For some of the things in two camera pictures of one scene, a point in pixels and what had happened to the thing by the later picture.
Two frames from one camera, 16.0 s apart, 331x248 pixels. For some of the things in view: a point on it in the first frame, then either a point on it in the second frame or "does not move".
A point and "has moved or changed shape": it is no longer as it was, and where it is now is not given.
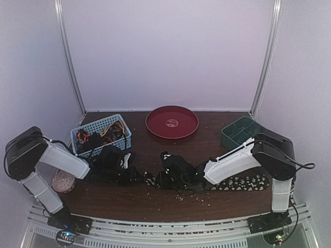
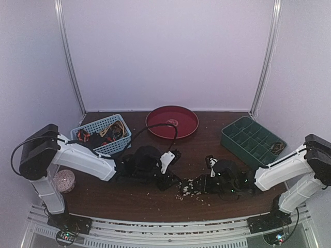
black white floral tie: x=233 y=183 has moved or changed shape
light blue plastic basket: x=124 y=141 does not move
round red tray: x=171 y=122 does not move
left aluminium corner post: x=63 y=29 does not move
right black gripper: x=160 y=181 → x=205 y=174
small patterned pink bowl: x=63 y=182 does not move
